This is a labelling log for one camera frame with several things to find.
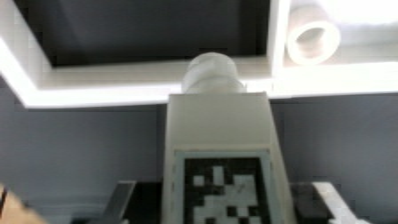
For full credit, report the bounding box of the white left fence piece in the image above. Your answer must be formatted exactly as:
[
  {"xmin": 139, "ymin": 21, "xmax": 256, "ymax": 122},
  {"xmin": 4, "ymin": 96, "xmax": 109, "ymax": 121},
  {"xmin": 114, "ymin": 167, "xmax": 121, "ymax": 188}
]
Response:
[{"xmin": 0, "ymin": 0, "xmax": 54, "ymax": 91}]

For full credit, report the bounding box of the white front fence bar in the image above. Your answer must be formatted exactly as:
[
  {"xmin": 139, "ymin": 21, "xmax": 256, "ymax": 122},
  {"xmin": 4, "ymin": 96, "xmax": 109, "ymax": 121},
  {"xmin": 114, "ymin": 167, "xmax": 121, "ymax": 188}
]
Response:
[{"xmin": 0, "ymin": 36, "xmax": 398, "ymax": 110}]

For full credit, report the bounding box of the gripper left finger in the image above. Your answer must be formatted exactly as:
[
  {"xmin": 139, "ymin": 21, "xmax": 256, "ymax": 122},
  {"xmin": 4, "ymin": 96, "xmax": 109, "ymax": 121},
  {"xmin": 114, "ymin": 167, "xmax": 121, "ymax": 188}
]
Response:
[{"xmin": 70, "ymin": 180, "xmax": 162, "ymax": 224}]

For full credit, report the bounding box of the white square tabletop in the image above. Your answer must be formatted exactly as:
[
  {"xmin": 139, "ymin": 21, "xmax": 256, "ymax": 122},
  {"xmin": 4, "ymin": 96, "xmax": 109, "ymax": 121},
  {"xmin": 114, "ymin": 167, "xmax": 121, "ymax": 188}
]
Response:
[{"xmin": 267, "ymin": 0, "xmax": 398, "ymax": 74}]

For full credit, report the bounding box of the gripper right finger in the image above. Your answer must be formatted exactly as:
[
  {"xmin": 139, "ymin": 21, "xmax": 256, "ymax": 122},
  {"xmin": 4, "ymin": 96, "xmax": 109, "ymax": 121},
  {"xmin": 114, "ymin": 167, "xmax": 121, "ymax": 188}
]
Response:
[{"xmin": 290, "ymin": 182, "xmax": 373, "ymax": 224}]

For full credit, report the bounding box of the white table leg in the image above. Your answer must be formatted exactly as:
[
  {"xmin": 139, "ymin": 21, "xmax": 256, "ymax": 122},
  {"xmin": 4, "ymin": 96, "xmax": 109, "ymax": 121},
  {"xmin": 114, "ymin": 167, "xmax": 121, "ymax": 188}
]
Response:
[{"xmin": 160, "ymin": 53, "xmax": 297, "ymax": 224}]

